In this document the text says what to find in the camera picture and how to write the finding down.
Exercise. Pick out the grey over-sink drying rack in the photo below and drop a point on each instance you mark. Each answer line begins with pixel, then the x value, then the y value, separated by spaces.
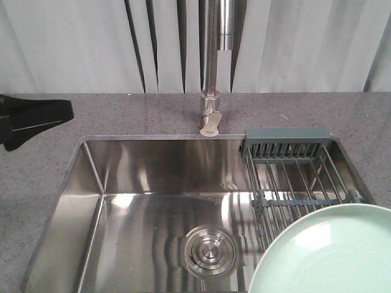
pixel 295 171

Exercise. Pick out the stainless steel tall faucet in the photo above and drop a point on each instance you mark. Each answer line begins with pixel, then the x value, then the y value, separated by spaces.
pixel 219 38

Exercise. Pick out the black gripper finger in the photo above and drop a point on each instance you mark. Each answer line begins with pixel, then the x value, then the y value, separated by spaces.
pixel 18 137
pixel 24 114

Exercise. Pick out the light green round plate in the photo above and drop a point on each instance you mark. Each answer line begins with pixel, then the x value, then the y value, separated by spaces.
pixel 343 248

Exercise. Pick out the white pleated curtain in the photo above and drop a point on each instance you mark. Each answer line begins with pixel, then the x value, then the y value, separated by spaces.
pixel 160 47

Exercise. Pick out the stainless steel sink basin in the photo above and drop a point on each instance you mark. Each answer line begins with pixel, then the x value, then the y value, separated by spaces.
pixel 125 202

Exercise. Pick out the round steel sink drain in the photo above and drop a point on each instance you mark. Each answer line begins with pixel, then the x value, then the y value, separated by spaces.
pixel 209 250

